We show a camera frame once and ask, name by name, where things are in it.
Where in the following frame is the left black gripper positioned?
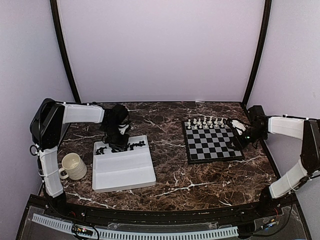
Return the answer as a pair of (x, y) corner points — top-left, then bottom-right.
(102, 123), (130, 153)

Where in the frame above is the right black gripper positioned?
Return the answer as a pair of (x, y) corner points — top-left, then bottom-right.
(227, 126), (267, 151)

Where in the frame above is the white plastic tray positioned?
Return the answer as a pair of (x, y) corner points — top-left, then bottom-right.
(92, 135), (156, 193)

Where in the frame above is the black grey chessboard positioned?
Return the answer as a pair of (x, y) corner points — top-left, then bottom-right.
(181, 120), (245, 164)

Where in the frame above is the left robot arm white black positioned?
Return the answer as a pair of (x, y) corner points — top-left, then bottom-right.
(29, 98), (131, 198)

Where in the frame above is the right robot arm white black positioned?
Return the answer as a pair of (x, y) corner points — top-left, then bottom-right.
(225, 105), (320, 217)

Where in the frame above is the black chess pieces left cluster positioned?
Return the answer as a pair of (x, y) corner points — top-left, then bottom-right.
(95, 146), (107, 155)

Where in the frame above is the black chess pieces cluster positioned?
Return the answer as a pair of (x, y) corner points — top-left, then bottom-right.
(127, 141), (146, 151)
(95, 146), (107, 155)

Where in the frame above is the black chess pieces right cluster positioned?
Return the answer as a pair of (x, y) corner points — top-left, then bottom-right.
(127, 141), (146, 151)

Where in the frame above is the white chess pieces row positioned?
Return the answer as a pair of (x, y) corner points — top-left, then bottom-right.
(182, 116), (227, 130)

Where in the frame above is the cream ceramic mug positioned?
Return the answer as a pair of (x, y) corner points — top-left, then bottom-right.
(58, 153), (87, 181)

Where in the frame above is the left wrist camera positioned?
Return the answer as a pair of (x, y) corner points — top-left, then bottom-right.
(118, 120), (131, 135)

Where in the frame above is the black front rail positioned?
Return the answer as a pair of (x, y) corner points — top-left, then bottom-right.
(27, 193), (296, 228)

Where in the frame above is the white cable duct strip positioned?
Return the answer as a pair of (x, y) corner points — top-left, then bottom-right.
(31, 213), (239, 240)

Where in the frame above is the right black frame post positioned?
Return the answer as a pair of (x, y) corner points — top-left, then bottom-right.
(241, 0), (272, 108)

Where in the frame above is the black frame post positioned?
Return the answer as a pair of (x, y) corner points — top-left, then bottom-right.
(49, 0), (82, 103)
(241, 0), (272, 108)

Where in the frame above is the left black frame post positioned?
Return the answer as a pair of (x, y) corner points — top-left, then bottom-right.
(49, 0), (82, 103)

